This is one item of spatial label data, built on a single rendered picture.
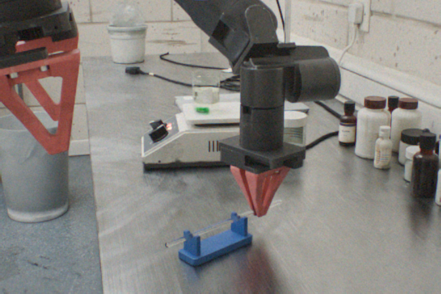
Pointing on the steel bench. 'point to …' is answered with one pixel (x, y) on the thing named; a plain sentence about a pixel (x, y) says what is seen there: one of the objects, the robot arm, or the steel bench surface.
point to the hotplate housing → (190, 146)
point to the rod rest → (215, 243)
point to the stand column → (288, 2)
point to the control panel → (165, 137)
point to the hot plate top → (233, 116)
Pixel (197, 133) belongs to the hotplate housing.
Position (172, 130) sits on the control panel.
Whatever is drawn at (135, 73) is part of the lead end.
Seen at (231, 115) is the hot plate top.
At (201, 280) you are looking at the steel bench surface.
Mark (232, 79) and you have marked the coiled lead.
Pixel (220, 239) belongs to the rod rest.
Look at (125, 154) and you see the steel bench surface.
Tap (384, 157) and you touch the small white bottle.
